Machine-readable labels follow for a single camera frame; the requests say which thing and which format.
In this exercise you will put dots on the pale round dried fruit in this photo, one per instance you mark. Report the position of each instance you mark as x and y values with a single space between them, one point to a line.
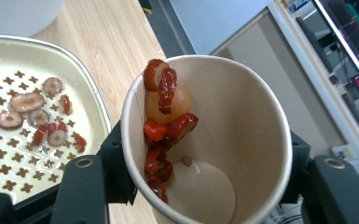
177 104

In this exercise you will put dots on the dark computer monitor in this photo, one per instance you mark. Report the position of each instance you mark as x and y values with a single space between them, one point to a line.
351 28

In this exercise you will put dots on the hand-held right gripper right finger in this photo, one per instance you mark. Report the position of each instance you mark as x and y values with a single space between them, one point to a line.
298 168

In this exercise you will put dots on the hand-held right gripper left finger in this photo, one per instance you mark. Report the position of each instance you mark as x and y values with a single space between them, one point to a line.
116 174

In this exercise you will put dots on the brown paper cup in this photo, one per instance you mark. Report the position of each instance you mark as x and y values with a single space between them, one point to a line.
248 124

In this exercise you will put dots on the white cabinet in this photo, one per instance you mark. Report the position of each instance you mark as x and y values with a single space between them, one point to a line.
211 21

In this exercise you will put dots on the dried red date slices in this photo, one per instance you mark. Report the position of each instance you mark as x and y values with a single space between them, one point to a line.
164 133
26 102

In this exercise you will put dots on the beige strainer container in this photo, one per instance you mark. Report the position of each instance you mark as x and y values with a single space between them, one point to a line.
18 174

